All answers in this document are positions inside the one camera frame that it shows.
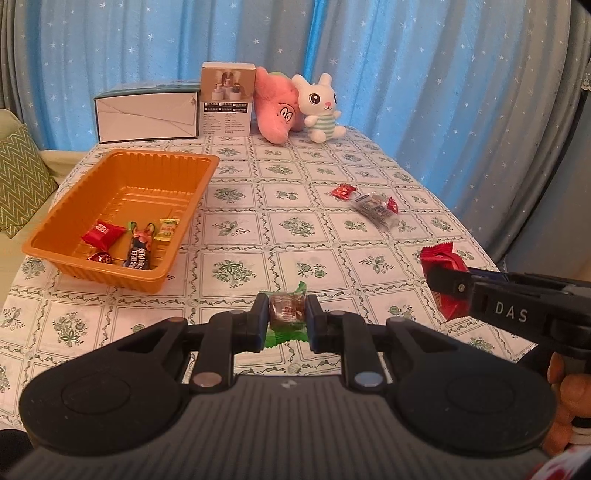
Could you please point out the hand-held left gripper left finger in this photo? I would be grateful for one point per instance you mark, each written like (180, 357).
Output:
(261, 323)

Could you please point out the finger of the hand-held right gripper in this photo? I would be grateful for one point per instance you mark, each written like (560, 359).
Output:
(517, 279)
(450, 286)

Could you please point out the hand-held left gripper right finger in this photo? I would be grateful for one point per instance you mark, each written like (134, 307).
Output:
(315, 323)

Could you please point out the green brown candy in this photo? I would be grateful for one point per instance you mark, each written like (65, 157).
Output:
(286, 311)

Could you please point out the small red candy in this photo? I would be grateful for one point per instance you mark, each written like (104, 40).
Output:
(392, 205)
(342, 191)
(101, 258)

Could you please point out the clear dark snack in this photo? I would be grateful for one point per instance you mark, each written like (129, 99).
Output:
(371, 210)

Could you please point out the yellow candy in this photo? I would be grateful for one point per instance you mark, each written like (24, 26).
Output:
(166, 229)

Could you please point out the dark snack bar green wrapper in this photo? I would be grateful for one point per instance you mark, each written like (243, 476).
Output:
(138, 254)

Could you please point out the red snack packet white print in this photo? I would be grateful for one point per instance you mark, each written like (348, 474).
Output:
(104, 234)

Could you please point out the orange plastic tray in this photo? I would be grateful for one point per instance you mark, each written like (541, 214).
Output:
(138, 184)

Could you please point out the person's right hand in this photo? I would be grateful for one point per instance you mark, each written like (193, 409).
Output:
(575, 397)

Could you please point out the floral tablecloth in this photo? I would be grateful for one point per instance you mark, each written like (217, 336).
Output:
(295, 230)

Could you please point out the grey star curtain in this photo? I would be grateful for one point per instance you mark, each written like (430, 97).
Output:
(27, 55)
(531, 138)

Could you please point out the small brown product box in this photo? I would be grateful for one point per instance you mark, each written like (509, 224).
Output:
(226, 115)

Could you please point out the pink starfish plush toy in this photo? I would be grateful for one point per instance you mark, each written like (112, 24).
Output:
(274, 110)

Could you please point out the white bunny plush toy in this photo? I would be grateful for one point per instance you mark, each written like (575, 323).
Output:
(318, 99)

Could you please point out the long white cardboard box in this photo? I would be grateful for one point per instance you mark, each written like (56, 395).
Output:
(143, 115)

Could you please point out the pale green sofa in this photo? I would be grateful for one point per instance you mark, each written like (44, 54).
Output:
(60, 159)

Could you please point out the green zigzag cushion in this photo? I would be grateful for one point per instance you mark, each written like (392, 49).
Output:
(23, 180)

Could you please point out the blue star curtain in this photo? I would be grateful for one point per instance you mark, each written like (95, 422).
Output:
(161, 46)

